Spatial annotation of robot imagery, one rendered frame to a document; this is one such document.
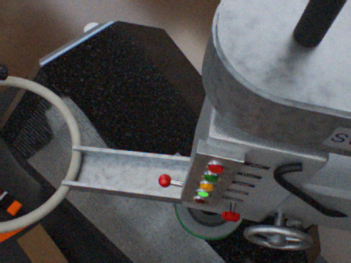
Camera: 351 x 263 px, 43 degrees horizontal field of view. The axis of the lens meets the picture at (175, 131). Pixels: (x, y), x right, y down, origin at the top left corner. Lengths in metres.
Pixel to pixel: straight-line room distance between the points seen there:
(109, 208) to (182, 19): 1.55
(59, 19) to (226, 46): 2.24
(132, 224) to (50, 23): 1.59
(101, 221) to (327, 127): 1.07
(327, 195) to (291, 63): 0.37
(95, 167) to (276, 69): 0.85
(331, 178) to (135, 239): 0.79
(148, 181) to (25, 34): 1.67
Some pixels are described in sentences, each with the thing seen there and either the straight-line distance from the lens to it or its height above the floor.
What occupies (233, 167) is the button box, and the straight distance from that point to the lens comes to 0.76.
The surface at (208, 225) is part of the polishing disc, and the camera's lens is 1.38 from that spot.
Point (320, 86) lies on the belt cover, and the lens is 0.62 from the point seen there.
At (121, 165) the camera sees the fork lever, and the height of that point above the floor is 0.93.
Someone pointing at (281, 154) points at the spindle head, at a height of 1.53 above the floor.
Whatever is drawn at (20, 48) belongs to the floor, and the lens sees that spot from 2.72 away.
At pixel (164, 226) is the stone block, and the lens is 1.45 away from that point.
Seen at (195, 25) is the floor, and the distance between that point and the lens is 2.78.
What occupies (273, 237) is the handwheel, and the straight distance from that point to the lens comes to 1.03.
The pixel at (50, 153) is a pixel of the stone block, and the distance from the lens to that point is 1.65.
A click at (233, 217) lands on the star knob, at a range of 0.98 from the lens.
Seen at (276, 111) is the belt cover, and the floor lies 1.67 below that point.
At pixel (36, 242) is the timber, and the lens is 2.13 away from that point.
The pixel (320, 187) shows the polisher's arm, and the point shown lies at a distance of 0.91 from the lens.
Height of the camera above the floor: 2.18
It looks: 65 degrees down
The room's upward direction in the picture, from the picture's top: 12 degrees clockwise
